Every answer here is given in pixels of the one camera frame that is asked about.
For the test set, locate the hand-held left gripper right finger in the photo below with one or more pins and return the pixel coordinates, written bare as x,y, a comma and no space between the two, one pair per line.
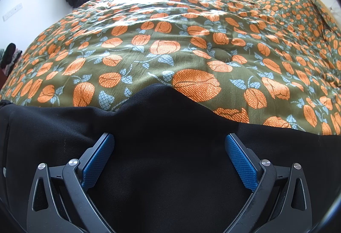
241,161

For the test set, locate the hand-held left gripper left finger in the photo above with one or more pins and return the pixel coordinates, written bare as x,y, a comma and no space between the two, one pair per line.
98,161

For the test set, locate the black pants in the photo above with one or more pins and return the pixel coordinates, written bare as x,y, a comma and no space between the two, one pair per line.
170,155

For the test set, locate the orange floral green quilt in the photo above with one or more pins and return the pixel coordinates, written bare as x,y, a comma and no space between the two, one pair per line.
186,35

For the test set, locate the black fuzzy item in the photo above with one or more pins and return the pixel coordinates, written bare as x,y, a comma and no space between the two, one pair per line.
8,54

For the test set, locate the white wall switch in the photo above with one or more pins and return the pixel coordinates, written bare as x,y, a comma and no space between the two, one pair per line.
12,12

